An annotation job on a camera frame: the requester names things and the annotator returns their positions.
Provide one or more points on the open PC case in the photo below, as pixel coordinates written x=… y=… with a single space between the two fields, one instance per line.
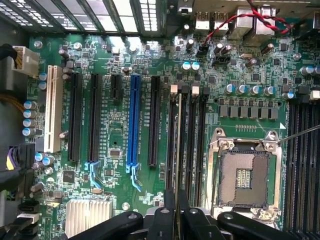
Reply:
x=15 y=27

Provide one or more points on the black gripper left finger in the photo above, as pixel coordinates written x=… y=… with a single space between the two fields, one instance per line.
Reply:
x=162 y=225

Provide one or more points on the RAM slot black latches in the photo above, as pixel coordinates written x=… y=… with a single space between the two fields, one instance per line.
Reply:
x=202 y=140
x=303 y=162
x=184 y=140

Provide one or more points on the metal CPU socket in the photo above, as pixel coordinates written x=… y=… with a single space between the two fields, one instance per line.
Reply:
x=245 y=175

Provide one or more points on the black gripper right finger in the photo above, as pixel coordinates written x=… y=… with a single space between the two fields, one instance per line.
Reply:
x=195 y=225

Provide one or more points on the RAM slot white latches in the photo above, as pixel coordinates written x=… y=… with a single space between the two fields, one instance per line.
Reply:
x=193 y=140
x=313 y=162
x=171 y=140

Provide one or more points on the silver finned heatsink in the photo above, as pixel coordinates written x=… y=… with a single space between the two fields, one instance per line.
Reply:
x=87 y=217

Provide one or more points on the short black expansion slot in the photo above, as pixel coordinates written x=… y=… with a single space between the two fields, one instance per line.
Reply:
x=116 y=87

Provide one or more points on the silver socket locking lever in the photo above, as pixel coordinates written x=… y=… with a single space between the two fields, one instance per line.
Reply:
x=300 y=134

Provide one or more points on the black slot light-blue latch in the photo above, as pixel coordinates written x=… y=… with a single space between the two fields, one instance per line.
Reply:
x=94 y=117

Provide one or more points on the long black expansion slot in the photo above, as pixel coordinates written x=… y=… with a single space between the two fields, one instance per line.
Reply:
x=75 y=117
x=154 y=120

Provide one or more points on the white power connector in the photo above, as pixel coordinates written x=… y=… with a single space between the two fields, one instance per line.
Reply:
x=27 y=61

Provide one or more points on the blue expansion slot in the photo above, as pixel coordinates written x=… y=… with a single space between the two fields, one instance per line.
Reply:
x=133 y=120

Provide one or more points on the white expansion slot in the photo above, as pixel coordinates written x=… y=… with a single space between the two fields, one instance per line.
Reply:
x=53 y=107

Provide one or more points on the green motherboard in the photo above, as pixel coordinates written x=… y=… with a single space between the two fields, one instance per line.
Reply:
x=112 y=125

